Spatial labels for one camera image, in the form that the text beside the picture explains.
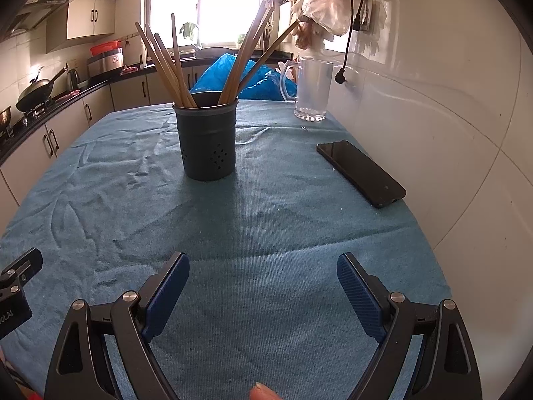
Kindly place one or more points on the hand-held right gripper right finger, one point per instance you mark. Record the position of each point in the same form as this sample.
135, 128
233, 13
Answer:
360, 296

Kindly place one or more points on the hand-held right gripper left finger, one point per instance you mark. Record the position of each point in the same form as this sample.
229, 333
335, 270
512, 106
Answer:
166, 296

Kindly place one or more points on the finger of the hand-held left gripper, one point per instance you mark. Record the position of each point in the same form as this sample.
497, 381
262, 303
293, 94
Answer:
25, 264

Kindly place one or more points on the dark round utensil holder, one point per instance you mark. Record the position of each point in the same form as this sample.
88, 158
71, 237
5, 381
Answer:
204, 141

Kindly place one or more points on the bunch of bamboo chopsticks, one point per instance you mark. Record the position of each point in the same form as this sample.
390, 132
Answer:
177, 76

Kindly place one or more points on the person's right hand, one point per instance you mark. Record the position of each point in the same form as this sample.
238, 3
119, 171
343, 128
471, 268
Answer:
266, 392

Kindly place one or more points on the blue tablecloth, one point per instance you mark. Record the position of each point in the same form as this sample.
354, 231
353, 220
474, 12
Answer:
250, 225

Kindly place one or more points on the black smartphone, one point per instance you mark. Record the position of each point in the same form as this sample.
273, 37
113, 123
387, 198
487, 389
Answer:
360, 171

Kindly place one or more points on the beige lower kitchen cabinets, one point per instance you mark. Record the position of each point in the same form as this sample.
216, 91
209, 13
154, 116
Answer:
66, 133

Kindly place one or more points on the beige kitchen cabinets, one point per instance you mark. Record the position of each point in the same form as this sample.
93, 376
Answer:
83, 16
66, 133

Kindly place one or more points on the steel pot with lid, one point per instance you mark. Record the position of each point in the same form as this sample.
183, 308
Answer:
5, 118

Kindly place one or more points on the gas stove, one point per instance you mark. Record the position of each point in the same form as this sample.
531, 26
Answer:
33, 112

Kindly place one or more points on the black wok with lid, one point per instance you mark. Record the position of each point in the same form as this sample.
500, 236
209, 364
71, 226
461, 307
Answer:
35, 93

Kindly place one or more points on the steel kettle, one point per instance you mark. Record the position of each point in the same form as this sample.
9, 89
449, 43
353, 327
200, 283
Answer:
73, 78

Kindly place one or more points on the black kitchen countertop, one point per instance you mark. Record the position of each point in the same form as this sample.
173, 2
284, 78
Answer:
95, 85

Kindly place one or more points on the clear glass mug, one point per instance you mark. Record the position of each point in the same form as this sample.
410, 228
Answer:
312, 87

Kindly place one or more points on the steel rice cooker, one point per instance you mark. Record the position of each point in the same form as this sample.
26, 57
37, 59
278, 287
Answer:
106, 64

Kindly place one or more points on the pink raw meat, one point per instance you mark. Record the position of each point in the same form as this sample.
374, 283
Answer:
130, 71

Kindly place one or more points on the blue plastic bag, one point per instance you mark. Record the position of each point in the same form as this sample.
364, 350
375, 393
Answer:
266, 85

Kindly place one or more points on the red plastic basin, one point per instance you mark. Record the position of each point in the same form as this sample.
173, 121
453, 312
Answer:
105, 47

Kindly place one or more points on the white bottle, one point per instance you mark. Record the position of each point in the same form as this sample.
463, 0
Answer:
142, 60

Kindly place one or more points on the steel range hood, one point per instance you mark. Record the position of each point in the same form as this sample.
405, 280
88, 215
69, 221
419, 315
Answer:
29, 12

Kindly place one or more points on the beige upper kitchen cabinets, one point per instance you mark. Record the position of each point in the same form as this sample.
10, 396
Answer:
83, 16

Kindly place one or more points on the kitchen faucet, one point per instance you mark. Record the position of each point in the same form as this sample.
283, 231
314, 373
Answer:
189, 33

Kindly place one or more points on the white power socket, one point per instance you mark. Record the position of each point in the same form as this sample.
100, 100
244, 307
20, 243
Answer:
367, 16

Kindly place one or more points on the crumpled plastic bags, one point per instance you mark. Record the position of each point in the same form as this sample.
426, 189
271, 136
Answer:
324, 4

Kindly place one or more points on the kitchen window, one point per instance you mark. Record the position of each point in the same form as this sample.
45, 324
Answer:
225, 0

